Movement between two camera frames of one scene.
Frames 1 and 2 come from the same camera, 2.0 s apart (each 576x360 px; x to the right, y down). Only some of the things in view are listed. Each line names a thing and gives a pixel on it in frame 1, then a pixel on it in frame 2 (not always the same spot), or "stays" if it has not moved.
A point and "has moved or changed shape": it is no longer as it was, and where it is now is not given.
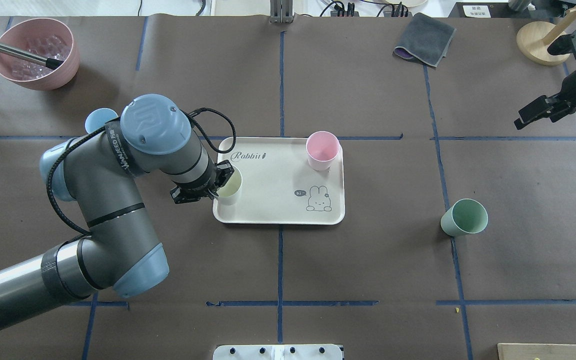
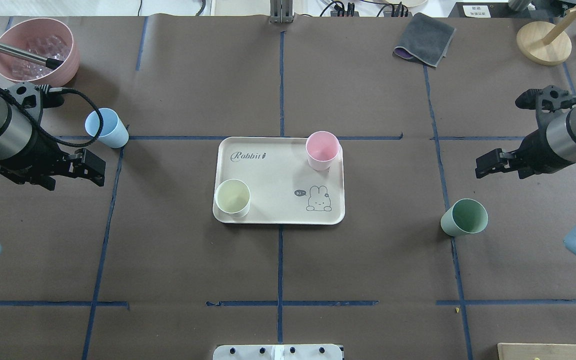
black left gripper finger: (224, 169) to (83, 164)
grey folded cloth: (425, 38) stays
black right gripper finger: (540, 108) to (494, 161)
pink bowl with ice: (46, 37) stays
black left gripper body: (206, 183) to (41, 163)
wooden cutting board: (546, 351) stays
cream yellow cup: (230, 194) has moved or changed shape
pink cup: (322, 147) stays
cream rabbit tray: (279, 185) stays
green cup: (465, 216) stays
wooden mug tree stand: (535, 37) stays
